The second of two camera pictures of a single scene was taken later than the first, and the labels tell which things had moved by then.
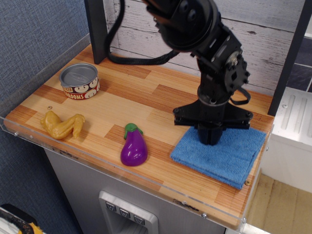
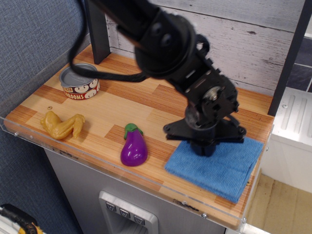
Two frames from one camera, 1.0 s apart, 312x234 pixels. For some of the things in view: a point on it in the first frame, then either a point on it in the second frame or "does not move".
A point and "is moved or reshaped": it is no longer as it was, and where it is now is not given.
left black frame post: x=96 y=15 does not move
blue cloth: x=229 y=162 is moved or reshaped
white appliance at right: x=288 y=156 does not move
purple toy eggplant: x=134 y=151 does not move
